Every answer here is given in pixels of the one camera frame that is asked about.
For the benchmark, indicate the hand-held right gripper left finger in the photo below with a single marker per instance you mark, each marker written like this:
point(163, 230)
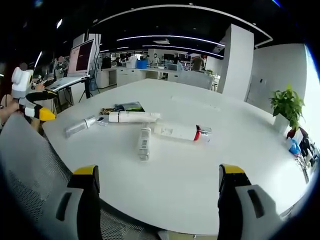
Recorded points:
point(75, 200)

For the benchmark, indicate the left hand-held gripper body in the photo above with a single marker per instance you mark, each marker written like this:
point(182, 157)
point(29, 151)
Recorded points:
point(21, 82)

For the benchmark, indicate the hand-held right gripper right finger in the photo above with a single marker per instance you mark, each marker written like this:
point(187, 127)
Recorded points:
point(247, 200)

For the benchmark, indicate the silver skincare tube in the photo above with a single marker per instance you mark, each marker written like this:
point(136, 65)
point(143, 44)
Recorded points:
point(80, 125)

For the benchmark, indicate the small clear skincare sachet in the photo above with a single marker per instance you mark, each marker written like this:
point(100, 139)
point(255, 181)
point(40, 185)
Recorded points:
point(102, 121)

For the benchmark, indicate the small white skincare bottle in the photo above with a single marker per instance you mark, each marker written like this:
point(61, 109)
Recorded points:
point(145, 142)

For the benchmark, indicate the long white skincare tube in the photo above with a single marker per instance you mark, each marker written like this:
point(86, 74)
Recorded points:
point(132, 116)

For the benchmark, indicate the white skincare bottle red band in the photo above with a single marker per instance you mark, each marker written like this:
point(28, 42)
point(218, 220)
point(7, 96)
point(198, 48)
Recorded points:
point(178, 132)

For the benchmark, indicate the person's left hand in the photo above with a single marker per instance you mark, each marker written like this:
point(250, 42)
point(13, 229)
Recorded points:
point(10, 106)

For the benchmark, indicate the white drafting desk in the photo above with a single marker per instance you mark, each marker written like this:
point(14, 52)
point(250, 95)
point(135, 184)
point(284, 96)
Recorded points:
point(66, 82)

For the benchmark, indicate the grey mesh office chair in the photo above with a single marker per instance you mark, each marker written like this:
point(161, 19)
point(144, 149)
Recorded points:
point(30, 160)

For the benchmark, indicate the blue water jug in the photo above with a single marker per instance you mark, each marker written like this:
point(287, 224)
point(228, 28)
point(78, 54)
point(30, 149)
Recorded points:
point(92, 85)

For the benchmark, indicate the large tilted display screen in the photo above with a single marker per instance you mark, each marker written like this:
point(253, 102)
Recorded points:
point(81, 57)

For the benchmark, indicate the brown patterned packet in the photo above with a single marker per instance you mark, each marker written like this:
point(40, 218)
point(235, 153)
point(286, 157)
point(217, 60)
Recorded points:
point(107, 110)

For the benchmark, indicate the blue plastic bag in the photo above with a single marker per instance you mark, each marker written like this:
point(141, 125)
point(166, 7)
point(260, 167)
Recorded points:
point(294, 146)

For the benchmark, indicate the dark green packet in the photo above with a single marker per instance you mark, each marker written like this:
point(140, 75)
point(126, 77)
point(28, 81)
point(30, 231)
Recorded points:
point(130, 106)

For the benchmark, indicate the green potted plant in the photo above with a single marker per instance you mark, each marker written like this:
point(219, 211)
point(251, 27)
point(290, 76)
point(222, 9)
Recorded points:
point(287, 107)

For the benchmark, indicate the white office counter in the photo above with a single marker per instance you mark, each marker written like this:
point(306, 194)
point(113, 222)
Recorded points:
point(140, 73)

